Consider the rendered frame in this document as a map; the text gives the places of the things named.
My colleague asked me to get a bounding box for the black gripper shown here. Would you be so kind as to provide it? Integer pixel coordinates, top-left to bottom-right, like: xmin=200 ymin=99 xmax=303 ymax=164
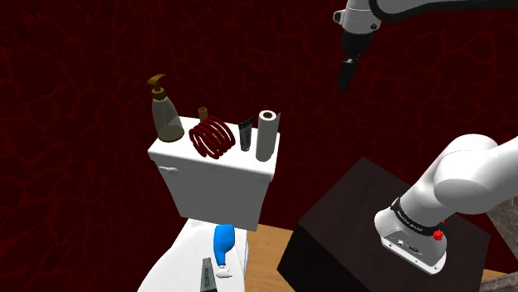
xmin=338 ymin=28 xmax=375 ymax=95

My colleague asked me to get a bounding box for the white paper towel roll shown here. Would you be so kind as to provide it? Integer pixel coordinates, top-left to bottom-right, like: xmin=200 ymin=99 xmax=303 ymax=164
xmin=255 ymin=109 xmax=280 ymax=163

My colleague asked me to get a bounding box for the dark grey squeeze tube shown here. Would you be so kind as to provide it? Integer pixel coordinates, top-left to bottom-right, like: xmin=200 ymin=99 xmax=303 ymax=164
xmin=237 ymin=116 xmax=255 ymax=153

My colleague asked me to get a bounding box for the dark red spiral coil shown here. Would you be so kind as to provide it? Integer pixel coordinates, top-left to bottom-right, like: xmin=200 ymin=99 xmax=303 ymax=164
xmin=188 ymin=114 xmax=237 ymax=161

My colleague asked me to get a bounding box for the dark robot stand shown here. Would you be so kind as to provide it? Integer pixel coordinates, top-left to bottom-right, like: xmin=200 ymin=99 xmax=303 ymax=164
xmin=276 ymin=156 xmax=492 ymax=292

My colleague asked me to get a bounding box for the white toilet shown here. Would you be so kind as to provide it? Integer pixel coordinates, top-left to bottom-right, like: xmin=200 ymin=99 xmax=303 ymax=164
xmin=136 ymin=115 xmax=281 ymax=292

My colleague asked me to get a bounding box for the olive soap dispenser bottle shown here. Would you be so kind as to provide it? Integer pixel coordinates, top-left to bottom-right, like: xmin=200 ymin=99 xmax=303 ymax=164
xmin=146 ymin=73 xmax=186 ymax=144

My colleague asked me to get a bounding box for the blue spray bottle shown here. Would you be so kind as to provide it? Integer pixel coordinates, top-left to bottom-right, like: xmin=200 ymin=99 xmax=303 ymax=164
xmin=213 ymin=224 xmax=236 ymax=280

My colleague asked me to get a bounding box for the grey flat tube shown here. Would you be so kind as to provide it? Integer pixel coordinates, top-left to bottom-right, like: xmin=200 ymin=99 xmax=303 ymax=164
xmin=199 ymin=257 xmax=217 ymax=292

